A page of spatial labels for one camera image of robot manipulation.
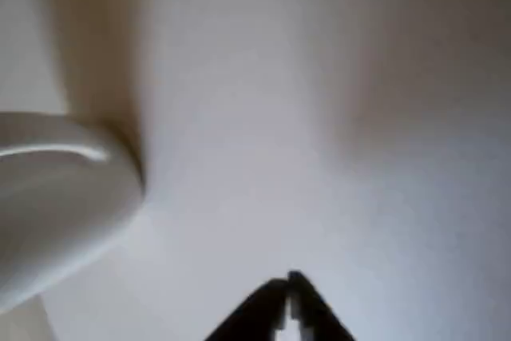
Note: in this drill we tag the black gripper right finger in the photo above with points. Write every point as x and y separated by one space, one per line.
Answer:
315 313

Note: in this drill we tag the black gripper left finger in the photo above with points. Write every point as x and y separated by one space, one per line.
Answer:
255 317

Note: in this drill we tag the white ceramic mug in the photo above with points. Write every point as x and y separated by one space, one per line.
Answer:
56 205

